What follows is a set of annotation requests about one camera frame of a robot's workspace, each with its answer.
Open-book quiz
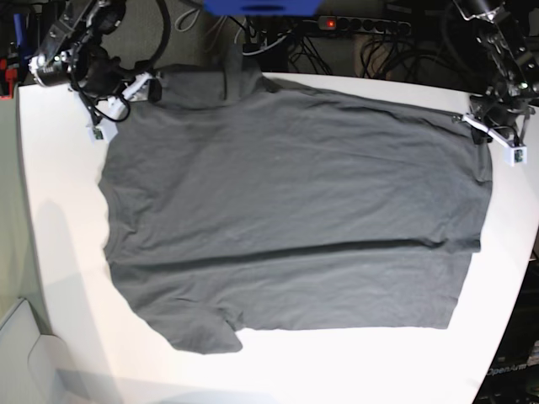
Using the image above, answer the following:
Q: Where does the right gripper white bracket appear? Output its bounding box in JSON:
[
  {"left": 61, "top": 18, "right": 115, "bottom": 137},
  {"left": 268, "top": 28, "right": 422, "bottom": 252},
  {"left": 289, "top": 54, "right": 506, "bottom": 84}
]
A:
[{"left": 85, "top": 72, "right": 163, "bottom": 133}]

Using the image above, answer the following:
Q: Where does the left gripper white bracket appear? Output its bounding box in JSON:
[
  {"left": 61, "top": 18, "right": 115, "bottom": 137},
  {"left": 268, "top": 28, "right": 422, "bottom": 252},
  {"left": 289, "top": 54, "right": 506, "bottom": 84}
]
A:
[{"left": 452, "top": 111, "right": 535, "bottom": 149}]

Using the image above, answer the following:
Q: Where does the dark grey t-shirt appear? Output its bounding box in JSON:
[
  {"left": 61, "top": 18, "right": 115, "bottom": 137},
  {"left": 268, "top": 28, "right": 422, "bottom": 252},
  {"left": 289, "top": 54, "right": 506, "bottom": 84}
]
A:
[{"left": 99, "top": 51, "right": 493, "bottom": 354}]

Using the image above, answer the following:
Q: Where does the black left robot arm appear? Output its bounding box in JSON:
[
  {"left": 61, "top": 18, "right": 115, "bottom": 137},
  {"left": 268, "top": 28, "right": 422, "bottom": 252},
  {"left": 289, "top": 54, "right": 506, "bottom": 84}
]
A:
[{"left": 454, "top": 1, "right": 538, "bottom": 167}]

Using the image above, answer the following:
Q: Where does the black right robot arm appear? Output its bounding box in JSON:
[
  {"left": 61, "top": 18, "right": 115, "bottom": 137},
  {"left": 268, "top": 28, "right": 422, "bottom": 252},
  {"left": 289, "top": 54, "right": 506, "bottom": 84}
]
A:
[{"left": 29, "top": 1, "right": 172, "bottom": 142}]

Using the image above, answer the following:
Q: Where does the blue box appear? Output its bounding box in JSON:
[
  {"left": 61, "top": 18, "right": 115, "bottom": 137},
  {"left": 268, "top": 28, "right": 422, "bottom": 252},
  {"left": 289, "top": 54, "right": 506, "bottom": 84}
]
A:
[{"left": 203, "top": 0, "right": 322, "bottom": 16}]

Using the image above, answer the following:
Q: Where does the red black object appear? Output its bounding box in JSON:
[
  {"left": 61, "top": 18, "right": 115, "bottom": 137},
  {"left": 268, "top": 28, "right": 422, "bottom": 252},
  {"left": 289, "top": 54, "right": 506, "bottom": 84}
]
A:
[{"left": 1, "top": 58, "right": 18, "bottom": 100}]

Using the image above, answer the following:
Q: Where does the black power strip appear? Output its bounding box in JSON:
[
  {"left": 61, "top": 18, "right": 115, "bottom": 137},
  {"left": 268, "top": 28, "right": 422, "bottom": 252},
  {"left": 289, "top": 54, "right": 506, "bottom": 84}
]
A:
[{"left": 317, "top": 16, "right": 412, "bottom": 36}]

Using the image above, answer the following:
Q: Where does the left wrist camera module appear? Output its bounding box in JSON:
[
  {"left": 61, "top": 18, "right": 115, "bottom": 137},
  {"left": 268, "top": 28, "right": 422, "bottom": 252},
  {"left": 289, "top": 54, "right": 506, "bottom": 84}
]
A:
[{"left": 504, "top": 146, "right": 527, "bottom": 167}]

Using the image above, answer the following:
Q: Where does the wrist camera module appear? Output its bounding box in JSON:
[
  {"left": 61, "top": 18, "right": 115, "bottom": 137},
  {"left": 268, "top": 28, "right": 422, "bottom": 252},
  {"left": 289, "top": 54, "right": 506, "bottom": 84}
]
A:
[
  {"left": 87, "top": 123, "right": 118, "bottom": 143},
  {"left": 504, "top": 146, "right": 527, "bottom": 167}
]

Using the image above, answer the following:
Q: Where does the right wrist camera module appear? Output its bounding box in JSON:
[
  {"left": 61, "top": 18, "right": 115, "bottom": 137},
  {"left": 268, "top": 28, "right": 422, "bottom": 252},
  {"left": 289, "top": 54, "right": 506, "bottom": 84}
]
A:
[{"left": 87, "top": 123, "right": 118, "bottom": 143}]

